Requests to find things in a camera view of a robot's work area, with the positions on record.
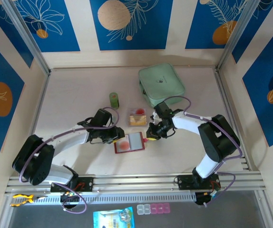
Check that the mint green zip pouch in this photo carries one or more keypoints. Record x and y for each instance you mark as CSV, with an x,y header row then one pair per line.
x,y
161,80

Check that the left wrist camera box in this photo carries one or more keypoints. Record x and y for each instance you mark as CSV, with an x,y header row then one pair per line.
x,y
102,116

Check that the clear pill box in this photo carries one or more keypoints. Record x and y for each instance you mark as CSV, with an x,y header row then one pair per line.
x,y
143,209

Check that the aluminium mounting rail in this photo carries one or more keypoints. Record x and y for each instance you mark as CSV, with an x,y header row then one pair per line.
x,y
136,180

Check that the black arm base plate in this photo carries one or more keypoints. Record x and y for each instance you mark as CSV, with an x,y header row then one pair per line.
x,y
87,184
184,183

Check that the aluminium frame post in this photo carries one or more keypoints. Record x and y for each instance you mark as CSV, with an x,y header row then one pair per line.
x,y
27,35
236,35

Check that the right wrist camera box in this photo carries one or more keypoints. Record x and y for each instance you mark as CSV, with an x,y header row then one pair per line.
x,y
162,109

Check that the green cylindrical container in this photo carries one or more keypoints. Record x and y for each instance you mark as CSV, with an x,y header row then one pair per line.
x,y
114,102

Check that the pink pill box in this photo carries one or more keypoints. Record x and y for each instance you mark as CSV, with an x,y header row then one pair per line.
x,y
159,208

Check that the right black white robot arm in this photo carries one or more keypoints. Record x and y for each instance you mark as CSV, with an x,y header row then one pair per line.
x,y
219,140

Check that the gold credit card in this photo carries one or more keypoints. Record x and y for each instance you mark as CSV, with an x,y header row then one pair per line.
x,y
137,121

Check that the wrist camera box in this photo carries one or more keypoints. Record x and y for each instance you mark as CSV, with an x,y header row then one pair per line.
x,y
102,116
162,109

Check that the blue printed packet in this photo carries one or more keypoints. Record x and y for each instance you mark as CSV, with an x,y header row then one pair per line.
x,y
114,218

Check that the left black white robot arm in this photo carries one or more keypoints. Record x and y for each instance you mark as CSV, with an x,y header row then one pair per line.
x,y
34,161

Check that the red card holder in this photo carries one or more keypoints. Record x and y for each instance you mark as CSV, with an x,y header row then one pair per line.
x,y
135,141

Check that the red circle credit card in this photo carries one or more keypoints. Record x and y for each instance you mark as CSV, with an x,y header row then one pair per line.
x,y
124,145
140,111

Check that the aluminium side rail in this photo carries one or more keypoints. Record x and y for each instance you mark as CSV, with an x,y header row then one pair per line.
x,y
225,99
41,99

